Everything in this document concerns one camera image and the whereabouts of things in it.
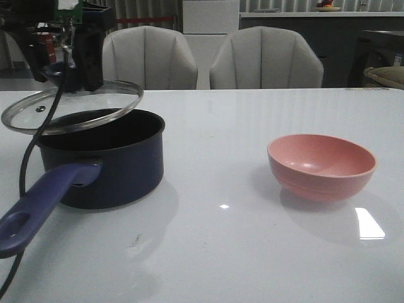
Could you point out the grey chair left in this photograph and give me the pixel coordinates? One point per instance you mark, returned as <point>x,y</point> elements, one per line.
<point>152,57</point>

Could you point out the red bin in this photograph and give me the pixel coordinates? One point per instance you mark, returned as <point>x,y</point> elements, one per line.
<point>48,40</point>

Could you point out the dark kitchen counter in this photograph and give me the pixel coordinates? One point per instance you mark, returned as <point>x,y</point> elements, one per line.
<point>331,35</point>

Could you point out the pink bowl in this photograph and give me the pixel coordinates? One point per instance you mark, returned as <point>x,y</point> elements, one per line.
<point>320,168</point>

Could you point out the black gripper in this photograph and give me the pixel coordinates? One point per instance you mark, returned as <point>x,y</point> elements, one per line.
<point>88,37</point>

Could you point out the grey chair right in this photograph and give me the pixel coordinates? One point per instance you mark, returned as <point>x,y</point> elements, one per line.
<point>265,58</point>

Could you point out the fruit plate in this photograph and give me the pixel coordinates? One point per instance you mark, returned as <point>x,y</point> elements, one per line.
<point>326,6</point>

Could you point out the red barrier belt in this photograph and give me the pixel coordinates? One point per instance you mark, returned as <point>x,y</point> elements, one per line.
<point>145,20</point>

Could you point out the glass pot lid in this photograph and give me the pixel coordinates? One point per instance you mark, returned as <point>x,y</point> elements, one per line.
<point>77,110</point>

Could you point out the green circuit board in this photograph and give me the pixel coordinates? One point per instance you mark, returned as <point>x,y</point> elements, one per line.
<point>68,10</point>

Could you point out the dark blue saucepan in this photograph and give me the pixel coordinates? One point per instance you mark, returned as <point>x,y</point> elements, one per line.
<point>98,168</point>

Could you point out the white refrigerator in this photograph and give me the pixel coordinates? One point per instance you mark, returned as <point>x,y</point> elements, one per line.
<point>205,25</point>

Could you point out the grey chair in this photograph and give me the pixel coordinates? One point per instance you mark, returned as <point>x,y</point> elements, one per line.
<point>152,57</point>
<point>265,58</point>

